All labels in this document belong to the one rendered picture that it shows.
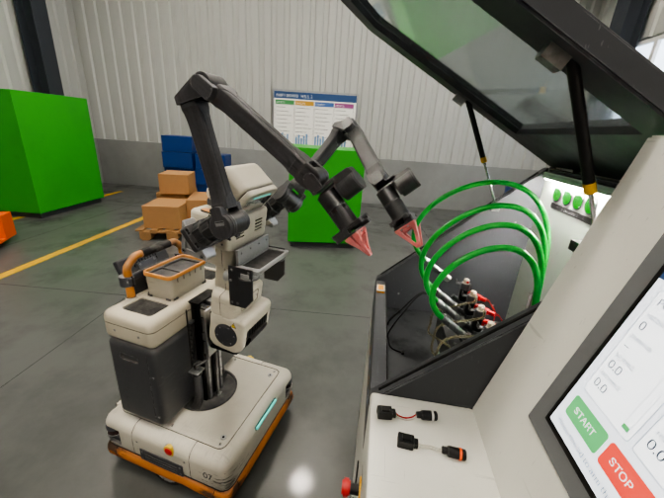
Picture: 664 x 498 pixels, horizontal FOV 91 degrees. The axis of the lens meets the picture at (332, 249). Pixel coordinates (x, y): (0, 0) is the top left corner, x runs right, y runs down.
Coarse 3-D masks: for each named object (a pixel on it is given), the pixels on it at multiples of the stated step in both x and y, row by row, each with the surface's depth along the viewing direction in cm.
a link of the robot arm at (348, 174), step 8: (352, 168) 82; (304, 176) 83; (312, 176) 82; (336, 176) 82; (344, 176) 82; (352, 176) 80; (360, 176) 84; (304, 184) 84; (312, 184) 83; (320, 184) 82; (328, 184) 84; (336, 184) 83; (344, 184) 81; (352, 184) 81; (360, 184) 80; (312, 192) 84; (320, 192) 87; (344, 192) 82; (352, 192) 82
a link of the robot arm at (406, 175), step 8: (408, 168) 97; (376, 176) 101; (392, 176) 98; (400, 176) 97; (408, 176) 94; (376, 184) 100; (384, 184) 100; (400, 184) 95; (408, 184) 94; (416, 184) 94; (408, 192) 96
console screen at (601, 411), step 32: (640, 288) 41; (608, 320) 44; (640, 320) 40; (576, 352) 48; (608, 352) 43; (640, 352) 38; (576, 384) 46; (608, 384) 41; (640, 384) 37; (544, 416) 49; (576, 416) 44; (608, 416) 40; (640, 416) 36; (544, 448) 47; (576, 448) 42; (608, 448) 38; (640, 448) 35; (576, 480) 41; (608, 480) 37; (640, 480) 34
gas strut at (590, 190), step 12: (576, 72) 49; (576, 84) 50; (576, 96) 50; (576, 108) 51; (576, 120) 52; (576, 132) 53; (588, 132) 52; (588, 144) 52; (588, 156) 53; (588, 168) 54; (588, 180) 54; (588, 192) 55
